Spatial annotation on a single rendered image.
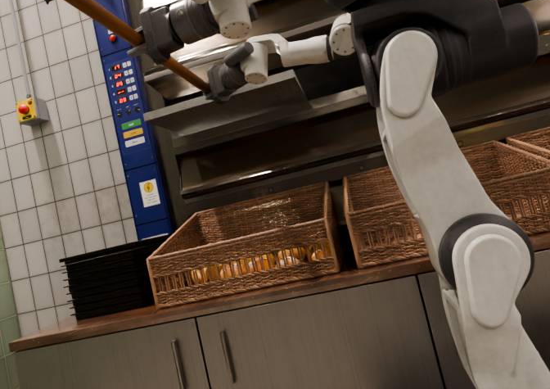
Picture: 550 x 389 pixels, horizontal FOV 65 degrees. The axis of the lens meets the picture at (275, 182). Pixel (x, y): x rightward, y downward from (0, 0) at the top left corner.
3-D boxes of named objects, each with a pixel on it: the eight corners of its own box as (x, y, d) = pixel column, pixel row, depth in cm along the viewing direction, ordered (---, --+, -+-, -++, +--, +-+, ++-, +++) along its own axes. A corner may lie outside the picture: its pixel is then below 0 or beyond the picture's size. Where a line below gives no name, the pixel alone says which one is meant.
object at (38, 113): (30, 126, 194) (26, 105, 195) (49, 120, 192) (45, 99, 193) (17, 124, 187) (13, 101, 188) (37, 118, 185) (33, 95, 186)
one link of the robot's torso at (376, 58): (445, 98, 84) (429, 41, 85) (462, 79, 70) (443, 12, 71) (379, 116, 86) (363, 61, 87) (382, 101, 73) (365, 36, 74)
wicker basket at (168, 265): (208, 279, 173) (193, 212, 175) (346, 251, 163) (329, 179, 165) (152, 311, 125) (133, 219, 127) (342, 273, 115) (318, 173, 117)
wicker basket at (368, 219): (358, 248, 162) (340, 177, 164) (516, 214, 151) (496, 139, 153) (355, 270, 114) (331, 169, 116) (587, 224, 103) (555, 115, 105)
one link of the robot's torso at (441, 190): (515, 271, 82) (427, 48, 86) (557, 291, 65) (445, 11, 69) (436, 295, 84) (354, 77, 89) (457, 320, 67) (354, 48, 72)
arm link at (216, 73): (200, 65, 134) (223, 48, 125) (224, 68, 141) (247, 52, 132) (209, 104, 133) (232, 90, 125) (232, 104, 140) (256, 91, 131)
